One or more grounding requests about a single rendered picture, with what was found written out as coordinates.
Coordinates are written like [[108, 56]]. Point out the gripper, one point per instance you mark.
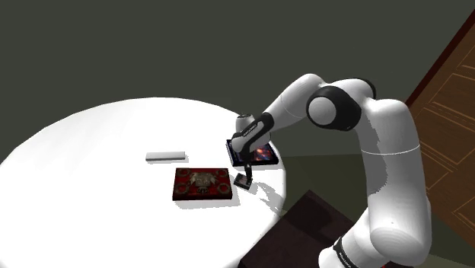
[[246, 159]]

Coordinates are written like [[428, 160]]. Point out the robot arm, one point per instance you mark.
[[393, 185]]

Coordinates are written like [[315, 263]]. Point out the small black box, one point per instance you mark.
[[242, 182]]

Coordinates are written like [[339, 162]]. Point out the red patterned book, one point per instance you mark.
[[202, 183]]

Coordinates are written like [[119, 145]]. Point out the flat grey remote control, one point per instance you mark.
[[165, 156]]

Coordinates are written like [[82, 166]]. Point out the round white table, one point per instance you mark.
[[92, 208]]

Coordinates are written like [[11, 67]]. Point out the brown wooden door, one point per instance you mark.
[[451, 122]]

